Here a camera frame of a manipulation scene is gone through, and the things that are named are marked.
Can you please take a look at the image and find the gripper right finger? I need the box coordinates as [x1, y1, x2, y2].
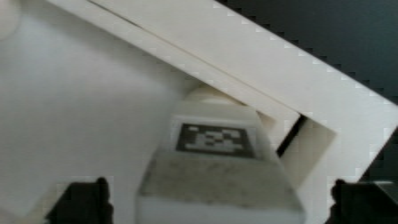
[325, 179, 398, 224]

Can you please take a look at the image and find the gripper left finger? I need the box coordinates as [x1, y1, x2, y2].
[45, 177, 114, 224]

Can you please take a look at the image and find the white table leg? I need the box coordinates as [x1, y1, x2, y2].
[135, 87, 306, 224]

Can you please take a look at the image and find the white square tabletop tray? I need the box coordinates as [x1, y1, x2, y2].
[0, 0, 304, 224]

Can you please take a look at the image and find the white U-shaped obstacle fence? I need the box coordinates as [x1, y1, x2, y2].
[94, 0, 398, 190]

